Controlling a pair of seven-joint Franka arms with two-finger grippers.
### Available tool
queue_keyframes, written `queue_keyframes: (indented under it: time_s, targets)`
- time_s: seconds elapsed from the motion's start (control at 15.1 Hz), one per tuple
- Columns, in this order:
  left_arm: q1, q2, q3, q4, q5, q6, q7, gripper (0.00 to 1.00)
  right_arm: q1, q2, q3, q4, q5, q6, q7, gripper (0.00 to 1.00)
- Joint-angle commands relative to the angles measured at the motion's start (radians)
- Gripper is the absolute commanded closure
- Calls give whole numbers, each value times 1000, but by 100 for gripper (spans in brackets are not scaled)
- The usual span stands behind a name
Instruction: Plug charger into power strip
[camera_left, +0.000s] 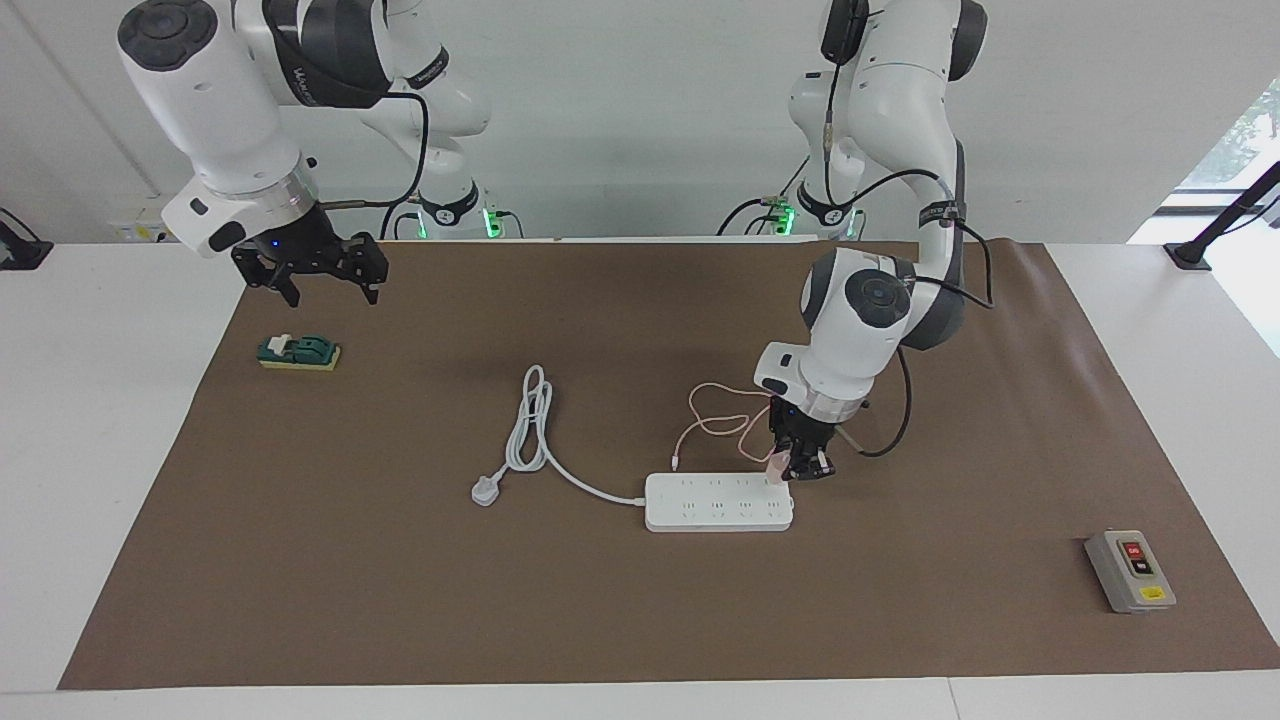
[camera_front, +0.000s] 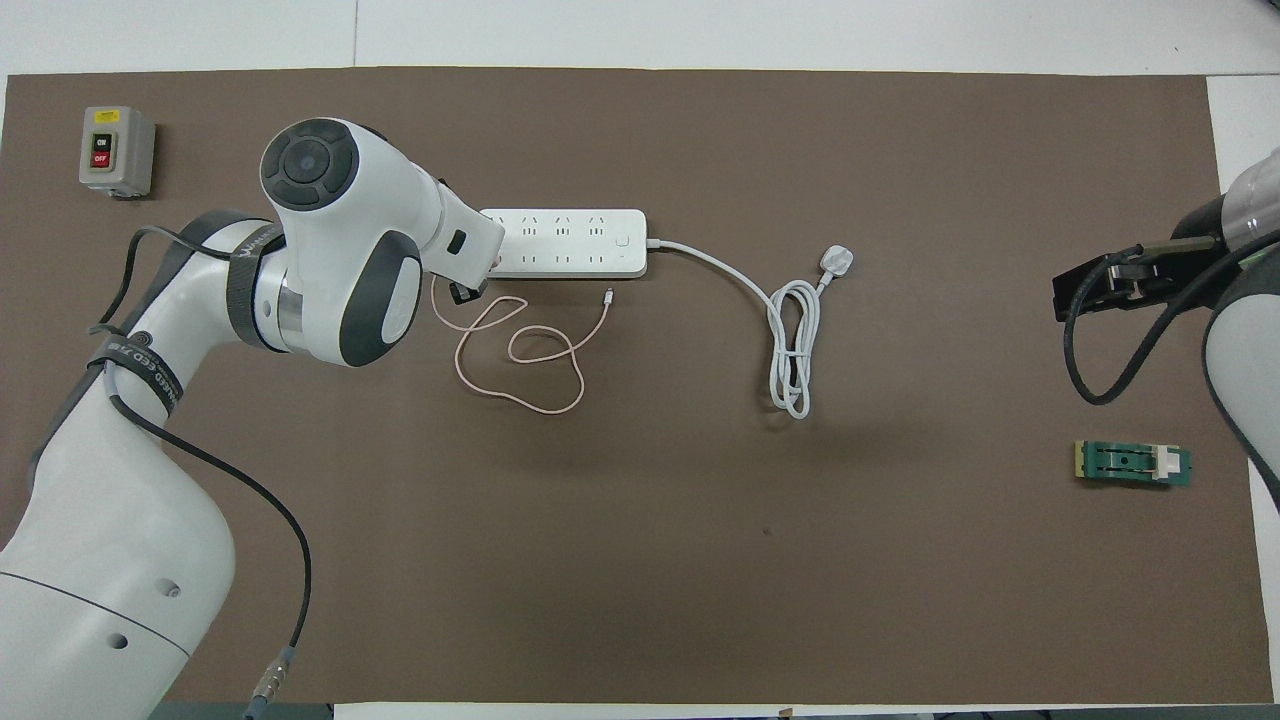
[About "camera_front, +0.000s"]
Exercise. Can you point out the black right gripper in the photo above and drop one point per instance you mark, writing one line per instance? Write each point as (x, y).
(1180, 270)

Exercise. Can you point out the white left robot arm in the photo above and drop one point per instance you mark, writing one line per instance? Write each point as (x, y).
(340, 250)

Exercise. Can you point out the white power strip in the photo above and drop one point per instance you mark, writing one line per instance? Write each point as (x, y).
(570, 244)

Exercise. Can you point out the brown table mat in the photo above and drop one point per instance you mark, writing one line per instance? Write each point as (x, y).
(700, 560)

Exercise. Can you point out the green knife switch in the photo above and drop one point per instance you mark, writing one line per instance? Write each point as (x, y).
(1120, 463)

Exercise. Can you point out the grey on-off switch box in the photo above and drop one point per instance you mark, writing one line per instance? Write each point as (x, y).
(115, 150)

